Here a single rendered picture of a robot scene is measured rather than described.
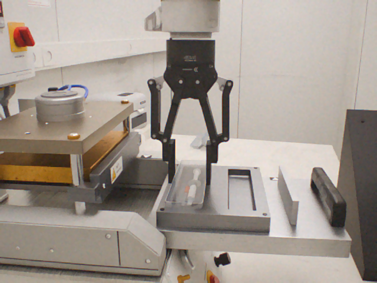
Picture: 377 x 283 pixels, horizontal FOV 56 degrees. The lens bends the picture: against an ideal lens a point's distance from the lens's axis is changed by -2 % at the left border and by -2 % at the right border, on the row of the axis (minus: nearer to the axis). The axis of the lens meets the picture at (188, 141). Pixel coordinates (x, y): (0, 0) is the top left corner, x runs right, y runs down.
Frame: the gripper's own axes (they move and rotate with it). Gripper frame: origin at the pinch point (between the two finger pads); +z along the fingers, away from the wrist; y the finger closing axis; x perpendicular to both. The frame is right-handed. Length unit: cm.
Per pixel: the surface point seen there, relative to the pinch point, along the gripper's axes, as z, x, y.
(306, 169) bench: 28, 74, 36
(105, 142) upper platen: -2.6, 1.7, -15.1
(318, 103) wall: 34, 240, 79
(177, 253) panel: 12.1, -8.0, -1.2
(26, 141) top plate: -7.3, -13.8, -20.5
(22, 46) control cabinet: -18.6, 10.7, -34.0
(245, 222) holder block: 4.8, -10.0, 9.0
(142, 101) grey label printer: 11, 110, -35
